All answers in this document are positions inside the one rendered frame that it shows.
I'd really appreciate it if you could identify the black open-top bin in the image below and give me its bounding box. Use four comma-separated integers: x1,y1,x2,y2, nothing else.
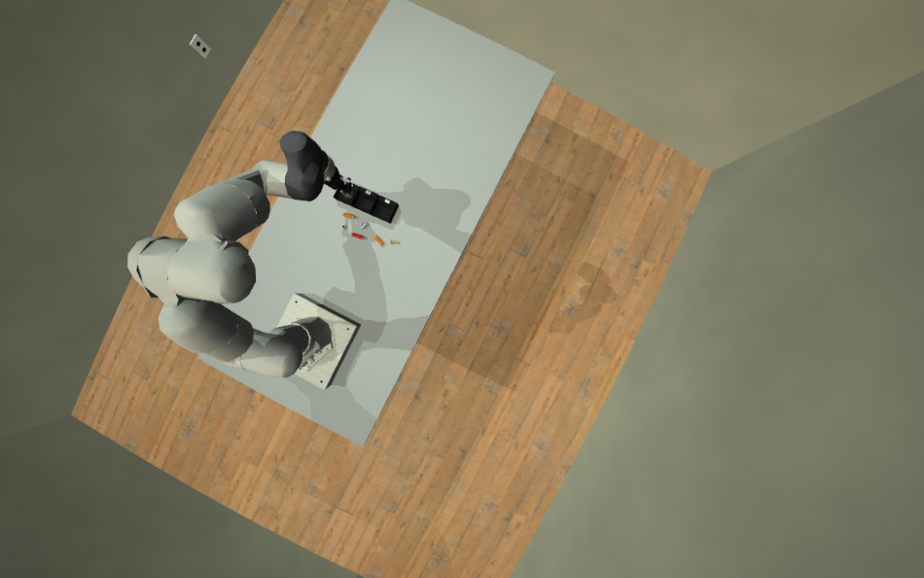
333,183,399,224

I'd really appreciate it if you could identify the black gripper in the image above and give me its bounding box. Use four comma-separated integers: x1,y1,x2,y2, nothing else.
324,167,353,198

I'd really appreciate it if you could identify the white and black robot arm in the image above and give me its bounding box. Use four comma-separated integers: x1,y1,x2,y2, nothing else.
127,130,336,378

